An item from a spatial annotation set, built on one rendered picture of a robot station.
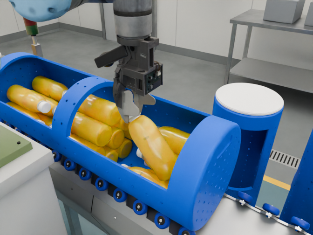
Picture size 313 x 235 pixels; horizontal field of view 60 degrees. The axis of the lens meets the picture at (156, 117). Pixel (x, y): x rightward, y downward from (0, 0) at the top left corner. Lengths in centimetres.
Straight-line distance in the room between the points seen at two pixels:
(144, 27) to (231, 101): 69
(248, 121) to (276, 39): 303
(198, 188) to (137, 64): 29
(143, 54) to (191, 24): 394
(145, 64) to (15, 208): 46
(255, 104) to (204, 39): 333
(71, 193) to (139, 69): 58
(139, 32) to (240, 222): 58
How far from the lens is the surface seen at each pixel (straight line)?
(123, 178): 69
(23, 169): 70
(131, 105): 62
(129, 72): 57
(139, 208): 79
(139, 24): 54
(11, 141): 76
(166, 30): 475
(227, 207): 87
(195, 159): 58
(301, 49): 406
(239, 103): 115
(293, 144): 287
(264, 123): 114
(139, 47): 56
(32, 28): 170
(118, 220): 89
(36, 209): 81
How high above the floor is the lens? 158
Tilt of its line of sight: 32 degrees down
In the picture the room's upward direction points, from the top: straight up
